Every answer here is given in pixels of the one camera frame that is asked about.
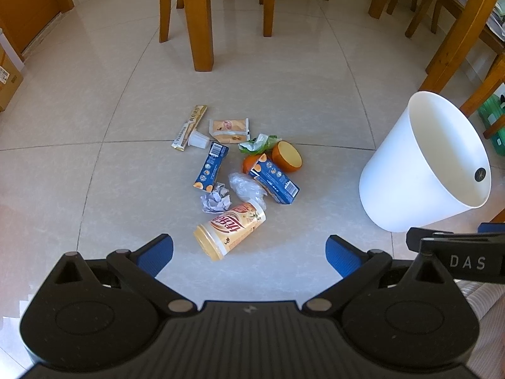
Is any milk tea paper cup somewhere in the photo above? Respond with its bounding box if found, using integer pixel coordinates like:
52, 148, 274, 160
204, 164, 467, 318
193, 200, 266, 261

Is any white paper ball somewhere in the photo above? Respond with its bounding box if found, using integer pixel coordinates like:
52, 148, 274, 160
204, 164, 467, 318
200, 182, 231, 215

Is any blue carton box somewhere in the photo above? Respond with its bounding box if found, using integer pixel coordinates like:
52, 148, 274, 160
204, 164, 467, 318
193, 141, 229, 193
248, 154, 300, 205

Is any white plastic trash bin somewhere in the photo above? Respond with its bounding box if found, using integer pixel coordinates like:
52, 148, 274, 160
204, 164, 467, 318
359, 91, 491, 233

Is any clear plastic bag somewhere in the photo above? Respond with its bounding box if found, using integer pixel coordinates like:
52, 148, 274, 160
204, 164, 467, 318
229, 172, 267, 210

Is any orange half cut fruit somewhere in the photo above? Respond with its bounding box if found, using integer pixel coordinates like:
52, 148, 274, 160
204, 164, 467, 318
271, 140, 303, 173

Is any long gold white wrapper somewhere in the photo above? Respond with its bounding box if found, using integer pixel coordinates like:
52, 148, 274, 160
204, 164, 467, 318
171, 105, 208, 152

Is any small white plastic cup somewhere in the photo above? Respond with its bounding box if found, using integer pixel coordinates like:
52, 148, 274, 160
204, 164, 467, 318
187, 130, 211, 149

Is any whole orange fruit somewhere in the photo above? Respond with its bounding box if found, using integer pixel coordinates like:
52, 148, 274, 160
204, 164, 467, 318
242, 155, 260, 175

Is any green white snack wrapper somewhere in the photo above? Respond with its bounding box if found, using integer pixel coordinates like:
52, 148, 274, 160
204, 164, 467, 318
238, 134, 282, 155

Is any beige snack packet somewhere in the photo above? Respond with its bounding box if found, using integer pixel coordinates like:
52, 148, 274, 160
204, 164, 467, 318
209, 118, 251, 145

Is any black round bin magnet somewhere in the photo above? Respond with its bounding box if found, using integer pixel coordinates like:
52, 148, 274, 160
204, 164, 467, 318
474, 167, 487, 182

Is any white quilted cloth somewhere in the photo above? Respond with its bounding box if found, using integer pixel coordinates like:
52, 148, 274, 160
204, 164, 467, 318
457, 281, 505, 378

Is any green plastic case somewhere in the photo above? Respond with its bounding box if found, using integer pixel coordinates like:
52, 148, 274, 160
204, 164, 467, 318
478, 94, 504, 155

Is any cardboard box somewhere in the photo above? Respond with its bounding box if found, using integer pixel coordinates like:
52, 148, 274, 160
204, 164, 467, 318
0, 30, 25, 112

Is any wooden chair right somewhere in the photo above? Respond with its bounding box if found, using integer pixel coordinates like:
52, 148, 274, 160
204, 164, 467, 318
368, 0, 504, 117

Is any wooden dining table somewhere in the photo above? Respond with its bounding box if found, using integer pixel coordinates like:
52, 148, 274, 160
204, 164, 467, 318
158, 0, 276, 72

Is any wooden cabinet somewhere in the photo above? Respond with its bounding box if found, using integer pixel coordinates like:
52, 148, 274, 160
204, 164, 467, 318
1, 0, 74, 56

